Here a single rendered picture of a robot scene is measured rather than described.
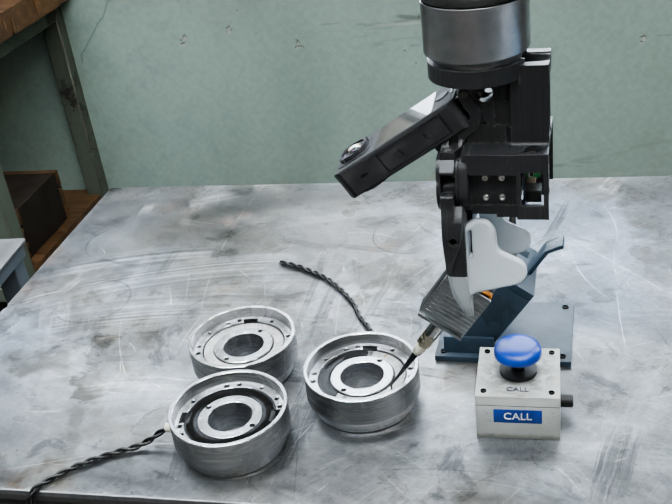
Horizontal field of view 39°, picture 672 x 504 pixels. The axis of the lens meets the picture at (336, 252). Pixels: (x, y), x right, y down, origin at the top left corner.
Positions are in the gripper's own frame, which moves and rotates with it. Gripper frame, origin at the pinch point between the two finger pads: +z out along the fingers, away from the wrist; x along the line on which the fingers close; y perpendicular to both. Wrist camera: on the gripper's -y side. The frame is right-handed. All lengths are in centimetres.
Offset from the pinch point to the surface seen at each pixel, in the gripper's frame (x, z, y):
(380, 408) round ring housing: -3.2, 10.1, -7.2
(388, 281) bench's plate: 22.1, 13.1, -11.7
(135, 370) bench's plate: 3.8, 13.1, -34.5
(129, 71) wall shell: 157, 33, -111
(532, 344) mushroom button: 1.0, 5.7, 5.5
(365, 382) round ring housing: 3.3, 12.6, -10.2
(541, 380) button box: -0.1, 8.6, 6.2
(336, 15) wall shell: 160, 22, -53
